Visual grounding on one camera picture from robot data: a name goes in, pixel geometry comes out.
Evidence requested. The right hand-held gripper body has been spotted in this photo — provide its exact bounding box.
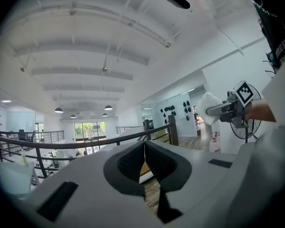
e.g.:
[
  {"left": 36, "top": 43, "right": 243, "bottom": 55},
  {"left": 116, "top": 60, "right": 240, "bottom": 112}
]
[{"left": 226, "top": 79, "right": 259, "bottom": 129}]

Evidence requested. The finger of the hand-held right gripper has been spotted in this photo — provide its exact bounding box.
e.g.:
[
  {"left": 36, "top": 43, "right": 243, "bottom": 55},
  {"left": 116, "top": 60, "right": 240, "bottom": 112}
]
[
  {"left": 218, "top": 113, "right": 234, "bottom": 124},
  {"left": 205, "top": 103, "right": 228, "bottom": 116}
]

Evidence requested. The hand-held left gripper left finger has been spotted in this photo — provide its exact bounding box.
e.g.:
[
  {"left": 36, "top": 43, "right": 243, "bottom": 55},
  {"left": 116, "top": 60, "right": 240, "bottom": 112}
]
[{"left": 103, "top": 141, "right": 146, "bottom": 197}]

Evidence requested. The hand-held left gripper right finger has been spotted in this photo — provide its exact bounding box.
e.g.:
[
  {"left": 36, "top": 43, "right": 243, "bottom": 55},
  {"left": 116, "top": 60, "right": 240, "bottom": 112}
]
[{"left": 144, "top": 140, "right": 192, "bottom": 192}]

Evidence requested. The white paper towel sheet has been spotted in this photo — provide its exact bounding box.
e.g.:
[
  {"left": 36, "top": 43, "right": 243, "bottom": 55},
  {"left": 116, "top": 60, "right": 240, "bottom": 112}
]
[{"left": 196, "top": 92, "right": 224, "bottom": 126}]

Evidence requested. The person's right forearm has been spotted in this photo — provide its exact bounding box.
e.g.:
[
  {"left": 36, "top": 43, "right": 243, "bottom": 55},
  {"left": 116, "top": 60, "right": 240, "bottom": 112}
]
[{"left": 245, "top": 98, "right": 277, "bottom": 123}]

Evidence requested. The clear bottle with red label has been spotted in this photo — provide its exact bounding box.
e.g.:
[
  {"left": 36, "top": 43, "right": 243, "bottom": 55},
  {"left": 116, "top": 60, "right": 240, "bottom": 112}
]
[{"left": 211, "top": 123, "right": 222, "bottom": 153}]

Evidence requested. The black standing fan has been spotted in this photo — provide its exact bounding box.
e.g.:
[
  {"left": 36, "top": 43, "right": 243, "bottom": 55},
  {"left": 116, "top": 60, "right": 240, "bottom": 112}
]
[{"left": 229, "top": 89, "right": 263, "bottom": 144}]

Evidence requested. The row of black helmets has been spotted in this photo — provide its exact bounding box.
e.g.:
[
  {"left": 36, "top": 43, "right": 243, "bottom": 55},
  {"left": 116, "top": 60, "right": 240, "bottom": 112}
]
[{"left": 160, "top": 100, "right": 192, "bottom": 124}]

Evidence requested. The large window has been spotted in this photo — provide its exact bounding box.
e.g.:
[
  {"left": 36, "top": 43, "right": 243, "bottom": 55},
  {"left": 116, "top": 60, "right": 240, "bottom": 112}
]
[{"left": 74, "top": 121, "right": 106, "bottom": 143}]

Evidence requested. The person's black printed shirt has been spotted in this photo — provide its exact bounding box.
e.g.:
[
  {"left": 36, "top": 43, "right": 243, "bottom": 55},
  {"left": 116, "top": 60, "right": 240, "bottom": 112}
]
[{"left": 242, "top": 0, "right": 285, "bottom": 70}]

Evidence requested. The pale blue desk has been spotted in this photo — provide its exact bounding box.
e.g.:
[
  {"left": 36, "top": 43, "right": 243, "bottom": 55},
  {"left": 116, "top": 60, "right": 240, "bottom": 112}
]
[{"left": 0, "top": 161, "right": 37, "bottom": 197}]

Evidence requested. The silver chain necklace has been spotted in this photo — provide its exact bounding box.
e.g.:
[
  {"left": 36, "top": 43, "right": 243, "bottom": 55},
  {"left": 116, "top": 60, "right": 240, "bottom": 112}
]
[{"left": 249, "top": 0, "right": 279, "bottom": 18}]

